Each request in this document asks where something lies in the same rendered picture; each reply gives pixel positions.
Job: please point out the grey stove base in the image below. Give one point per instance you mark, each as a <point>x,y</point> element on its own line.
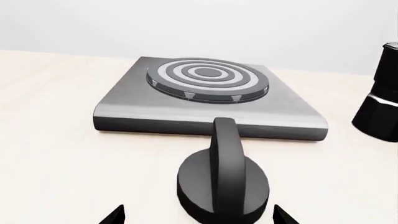
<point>174,112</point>

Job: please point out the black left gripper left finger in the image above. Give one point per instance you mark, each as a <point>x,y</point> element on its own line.
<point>115,217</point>

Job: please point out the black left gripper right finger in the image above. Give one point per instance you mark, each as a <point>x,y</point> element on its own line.
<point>282,217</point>

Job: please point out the black moka pot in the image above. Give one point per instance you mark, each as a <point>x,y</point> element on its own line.
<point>381,98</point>

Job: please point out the round ringed burner plate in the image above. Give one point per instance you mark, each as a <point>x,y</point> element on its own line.
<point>206,78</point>

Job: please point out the black stove knob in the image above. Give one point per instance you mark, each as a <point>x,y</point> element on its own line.
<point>225,177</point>

